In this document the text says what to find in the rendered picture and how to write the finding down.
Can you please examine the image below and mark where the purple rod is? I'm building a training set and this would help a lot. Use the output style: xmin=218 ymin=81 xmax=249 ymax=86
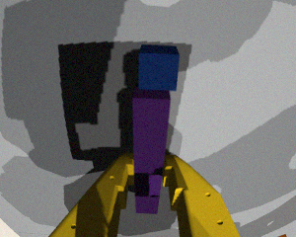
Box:
xmin=132 ymin=83 xmax=171 ymax=214

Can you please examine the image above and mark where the dark blue cube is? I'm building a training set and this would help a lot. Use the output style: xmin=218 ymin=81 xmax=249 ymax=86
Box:
xmin=138 ymin=44 xmax=180 ymax=91

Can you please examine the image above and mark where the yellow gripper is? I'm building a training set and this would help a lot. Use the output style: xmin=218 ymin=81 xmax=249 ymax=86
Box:
xmin=48 ymin=153 xmax=240 ymax=237

